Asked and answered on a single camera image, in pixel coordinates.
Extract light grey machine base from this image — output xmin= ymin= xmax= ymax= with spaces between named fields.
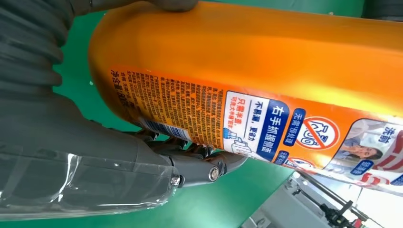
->
xmin=240 ymin=171 xmax=403 ymax=228

